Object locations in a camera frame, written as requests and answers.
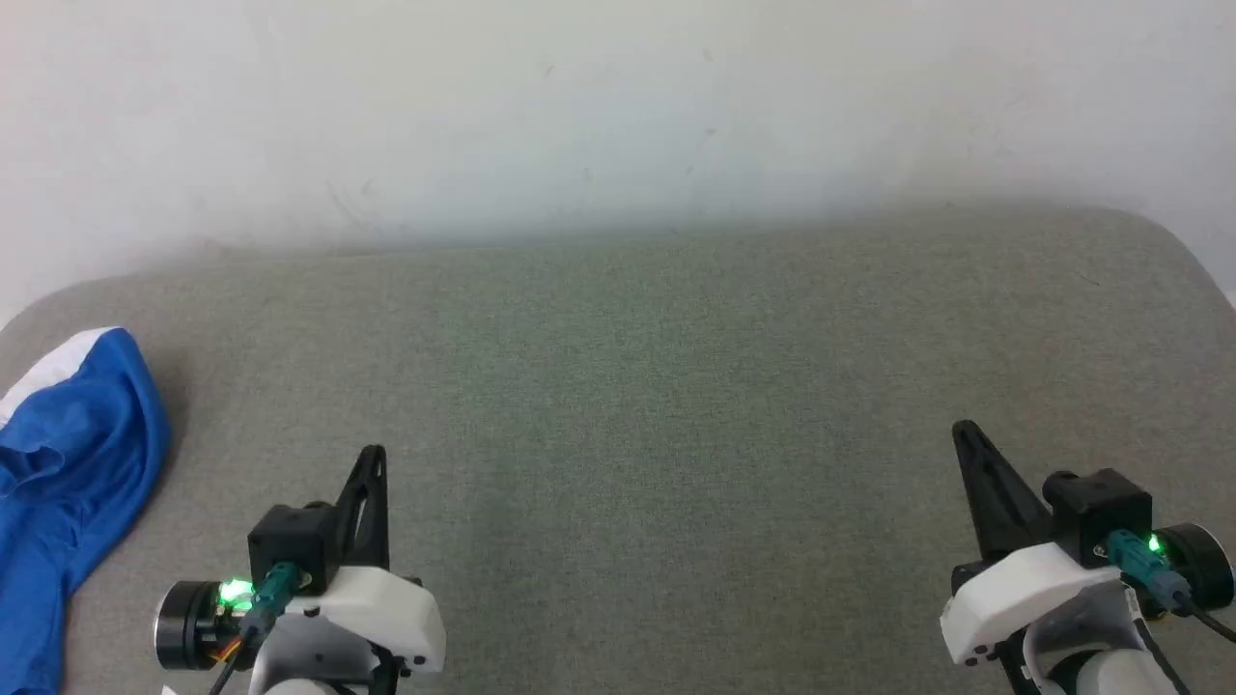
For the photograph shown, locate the right black cable teal plug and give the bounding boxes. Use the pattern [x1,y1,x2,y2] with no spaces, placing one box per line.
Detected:
[1104,529,1236,645]

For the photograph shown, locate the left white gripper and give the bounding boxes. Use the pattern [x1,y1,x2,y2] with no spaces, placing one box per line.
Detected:
[154,444,448,675]

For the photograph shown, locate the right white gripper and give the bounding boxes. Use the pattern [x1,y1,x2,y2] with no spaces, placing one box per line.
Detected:
[941,419,1236,668]

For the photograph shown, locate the grey fabric sofa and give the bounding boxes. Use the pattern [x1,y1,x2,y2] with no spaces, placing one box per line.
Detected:
[0,201,1236,695]

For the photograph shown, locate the blue and white garment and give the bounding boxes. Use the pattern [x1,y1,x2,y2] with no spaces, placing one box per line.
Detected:
[0,327,174,695]

